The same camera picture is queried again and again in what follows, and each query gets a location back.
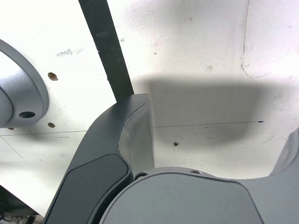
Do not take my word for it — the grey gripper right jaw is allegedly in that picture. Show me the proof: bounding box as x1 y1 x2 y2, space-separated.
98 126 299 224

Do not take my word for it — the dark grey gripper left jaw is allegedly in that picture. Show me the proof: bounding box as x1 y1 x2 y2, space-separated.
43 93 156 224

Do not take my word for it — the black tape strip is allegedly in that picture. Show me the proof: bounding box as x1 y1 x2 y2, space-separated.
78 0 135 103

